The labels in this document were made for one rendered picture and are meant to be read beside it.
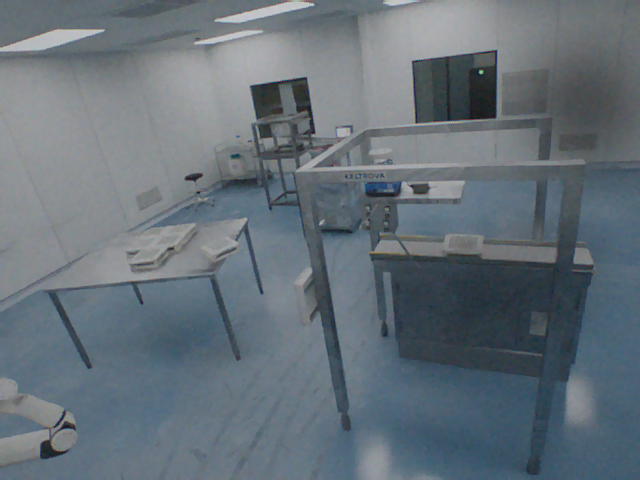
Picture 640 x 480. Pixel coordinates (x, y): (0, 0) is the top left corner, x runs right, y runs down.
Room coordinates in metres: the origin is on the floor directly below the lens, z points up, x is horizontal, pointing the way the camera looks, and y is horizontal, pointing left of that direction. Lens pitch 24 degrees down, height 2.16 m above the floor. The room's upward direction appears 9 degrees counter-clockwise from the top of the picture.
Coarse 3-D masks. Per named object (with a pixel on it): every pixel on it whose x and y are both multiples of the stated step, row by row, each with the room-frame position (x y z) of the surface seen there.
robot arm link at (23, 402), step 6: (18, 396) 0.99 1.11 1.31; (24, 396) 0.99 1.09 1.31; (30, 396) 0.98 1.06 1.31; (6, 402) 0.97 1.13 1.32; (12, 402) 0.97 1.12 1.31; (18, 402) 0.98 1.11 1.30; (24, 402) 0.95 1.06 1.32; (30, 402) 0.96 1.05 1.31; (0, 408) 0.94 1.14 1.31; (6, 408) 0.95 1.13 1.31; (12, 408) 0.95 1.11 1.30; (18, 408) 0.95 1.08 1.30; (24, 408) 0.94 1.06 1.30; (12, 414) 0.95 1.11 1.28; (18, 414) 0.94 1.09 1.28
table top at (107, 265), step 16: (208, 224) 3.65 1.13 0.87; (224, 224) 3.57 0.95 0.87; (240, 224) 3.50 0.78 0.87; (112, 240) 3.64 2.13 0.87; (128, 240) 3.56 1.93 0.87; (192, 240) 3.29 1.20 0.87; (208, 240) 3.22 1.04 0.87; (96, 256) 3.28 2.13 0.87; (112, 256) 3.21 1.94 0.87; (176, 256) 2.98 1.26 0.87; (192, 256) 2.93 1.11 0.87; (64, 272) 3.02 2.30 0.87; (80, 272) 2.97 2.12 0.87; (96, 272) 2.91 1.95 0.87; (112, 272) 2.86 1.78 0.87; (128, 272) 2.81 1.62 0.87; (144, 272) 2.77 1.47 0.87; (160, 272) 2.72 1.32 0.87; (176, 272) 2.67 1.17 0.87; (192, 272) 2.63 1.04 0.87; (208, 272) 2.59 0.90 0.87; (48, 288) 2.75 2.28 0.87; (64, 288) 2.72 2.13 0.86; (80, 288) 2.70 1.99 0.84
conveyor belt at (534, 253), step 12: (384, 252) 2.38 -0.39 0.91; (396, 252) 2.35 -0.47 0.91; (408, 252) 2.32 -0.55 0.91; (420, 252) 2.29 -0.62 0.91; (432, 252) 2.26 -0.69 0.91; (492, 252) 2.13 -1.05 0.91; (504, 252) 2.10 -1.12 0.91; (516, 252) 2.08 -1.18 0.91; (528, 252) 2.06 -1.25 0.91; (540, 252) 2.03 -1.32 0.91; (552, 252) 2.01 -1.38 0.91; (576, 252) 1.96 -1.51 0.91; (588, 252) 1.94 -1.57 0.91
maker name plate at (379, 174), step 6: (348, 174) 1.64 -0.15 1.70; (354, 174) 1.63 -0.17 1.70; (360, 174) 1.61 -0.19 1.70; (366, 174) 1.60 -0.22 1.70; (372, 174) 1.59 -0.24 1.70; (378, 174) 1.58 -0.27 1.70; (384, 174) 1.57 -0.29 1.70; (348, 180) 1.64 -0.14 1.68; (354, 180) 1.63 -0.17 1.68; (360, 180) 1.61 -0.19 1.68; (366, 180) 1.60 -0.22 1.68; (372, 180) 1.59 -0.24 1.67
